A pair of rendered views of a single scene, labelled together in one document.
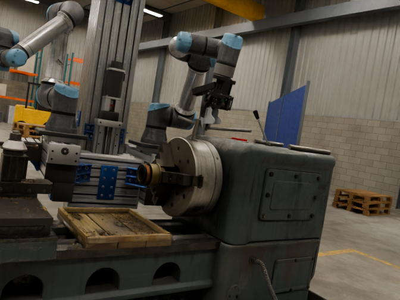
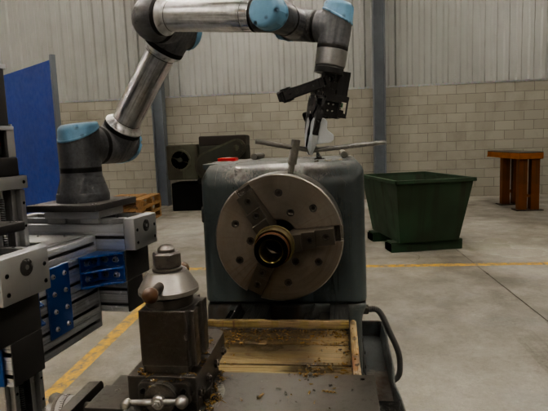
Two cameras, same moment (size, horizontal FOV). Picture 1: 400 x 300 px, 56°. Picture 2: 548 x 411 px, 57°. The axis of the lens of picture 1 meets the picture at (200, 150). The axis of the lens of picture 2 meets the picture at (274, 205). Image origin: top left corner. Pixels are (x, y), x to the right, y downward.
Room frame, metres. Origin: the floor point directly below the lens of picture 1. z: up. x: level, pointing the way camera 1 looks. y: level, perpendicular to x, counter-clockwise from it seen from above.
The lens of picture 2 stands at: (0.66, 0.98, 1.31)
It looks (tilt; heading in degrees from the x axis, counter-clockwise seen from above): 7 degrees down; 312
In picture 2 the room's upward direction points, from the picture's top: 2 degrees counter-clockwise
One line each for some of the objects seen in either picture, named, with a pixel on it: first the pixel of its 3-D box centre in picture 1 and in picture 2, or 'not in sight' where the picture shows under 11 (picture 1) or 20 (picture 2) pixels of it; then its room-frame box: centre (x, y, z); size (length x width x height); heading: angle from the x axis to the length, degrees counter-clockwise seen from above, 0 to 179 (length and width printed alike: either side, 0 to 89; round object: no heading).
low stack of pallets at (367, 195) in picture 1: (362, 201); (130, 209); (8.73, -3.98, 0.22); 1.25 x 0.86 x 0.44; 130
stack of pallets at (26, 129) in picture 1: (39, 138); not in sight; (10.17, 4.38, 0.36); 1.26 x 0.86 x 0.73; 139
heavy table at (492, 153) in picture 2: not in sight; (512, 178); (3.64, -8.85, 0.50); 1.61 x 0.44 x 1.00; 127
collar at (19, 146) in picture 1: (14, 144); (168, 280); (1.20, 0.60, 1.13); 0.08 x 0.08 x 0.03
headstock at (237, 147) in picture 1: (253, 185); (289, 218); (1.74, -0.27, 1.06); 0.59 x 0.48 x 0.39; 125
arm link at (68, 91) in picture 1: (64, 97); not in sight; (1.85, 0.70, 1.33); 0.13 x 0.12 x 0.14; 50
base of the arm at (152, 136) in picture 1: (155, 134); (82, 183); (2.08, 0.26, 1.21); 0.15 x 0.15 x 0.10
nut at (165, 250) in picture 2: (15, 134); (166, 256); (1.20, 0.60, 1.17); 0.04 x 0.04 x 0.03
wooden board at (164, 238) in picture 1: (112, 225); (269, 354); (1.34, 0.27, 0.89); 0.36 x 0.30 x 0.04; 35
